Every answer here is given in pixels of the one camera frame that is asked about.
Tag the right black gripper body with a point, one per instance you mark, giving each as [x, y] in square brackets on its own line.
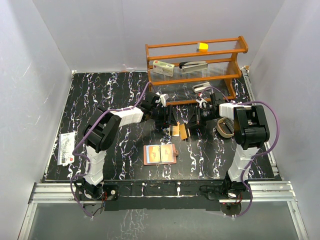
[206, 115]

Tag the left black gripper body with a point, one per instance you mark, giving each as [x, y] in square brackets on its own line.
[159, 115]

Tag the gold VIP credit card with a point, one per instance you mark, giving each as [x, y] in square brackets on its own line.
[166, 153]

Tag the pink leather card holder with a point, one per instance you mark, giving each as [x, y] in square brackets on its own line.
[175, 152]

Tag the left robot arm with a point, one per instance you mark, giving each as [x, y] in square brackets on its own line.
[101, 132]

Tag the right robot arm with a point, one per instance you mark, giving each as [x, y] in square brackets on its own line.
[250, 131]

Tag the beige oval card tray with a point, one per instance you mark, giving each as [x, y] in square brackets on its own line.
[220, 130]

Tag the small white stapler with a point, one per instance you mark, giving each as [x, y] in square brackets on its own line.
[198, 88]

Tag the orange wooden shelf rack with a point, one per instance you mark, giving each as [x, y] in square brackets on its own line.
[223, 68]

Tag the white staples box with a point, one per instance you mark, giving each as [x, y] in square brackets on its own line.
[163, 68]

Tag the grey black stapler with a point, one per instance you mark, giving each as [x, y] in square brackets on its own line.
[192, 66]

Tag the yellow grey eraser block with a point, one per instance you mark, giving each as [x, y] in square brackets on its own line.
[202, 47]

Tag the white printed leaflet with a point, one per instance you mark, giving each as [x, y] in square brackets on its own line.
[65, 149]

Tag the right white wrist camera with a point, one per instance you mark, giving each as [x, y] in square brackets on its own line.
[203, 104]

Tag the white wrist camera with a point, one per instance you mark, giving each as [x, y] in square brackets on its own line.
[203, 104]
[162, 99]

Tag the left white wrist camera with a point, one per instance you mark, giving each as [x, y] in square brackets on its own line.
[162, 99]

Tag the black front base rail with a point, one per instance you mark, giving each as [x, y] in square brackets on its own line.
[210, 195]

